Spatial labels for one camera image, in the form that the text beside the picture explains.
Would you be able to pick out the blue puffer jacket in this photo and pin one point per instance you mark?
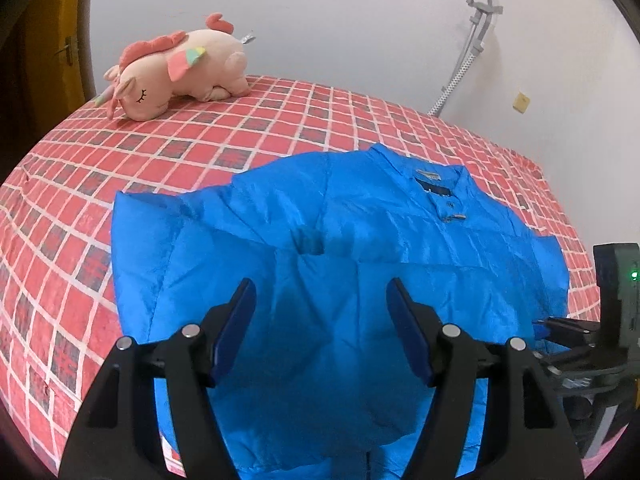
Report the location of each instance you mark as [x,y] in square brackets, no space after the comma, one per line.
[325,255]

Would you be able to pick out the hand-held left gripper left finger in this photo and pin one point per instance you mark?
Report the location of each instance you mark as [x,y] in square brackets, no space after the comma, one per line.
[239,310]

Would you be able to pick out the yellow wall socket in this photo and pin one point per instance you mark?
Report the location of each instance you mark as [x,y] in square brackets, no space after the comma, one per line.
[521,102]

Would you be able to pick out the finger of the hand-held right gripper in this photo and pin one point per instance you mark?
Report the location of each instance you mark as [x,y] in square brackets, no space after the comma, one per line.
[565,366]
[570,329]

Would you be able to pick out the pink unicorn plush toy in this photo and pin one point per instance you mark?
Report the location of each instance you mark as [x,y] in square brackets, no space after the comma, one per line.
[200,70]

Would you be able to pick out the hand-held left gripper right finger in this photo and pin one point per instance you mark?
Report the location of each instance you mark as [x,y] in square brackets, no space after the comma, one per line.
[402,310]

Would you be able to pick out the red checkered bed cover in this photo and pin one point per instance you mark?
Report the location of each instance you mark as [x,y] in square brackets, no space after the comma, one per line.
[150,160]

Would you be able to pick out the yellow wooden door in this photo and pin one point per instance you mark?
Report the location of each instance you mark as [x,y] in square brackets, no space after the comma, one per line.
[65,0]

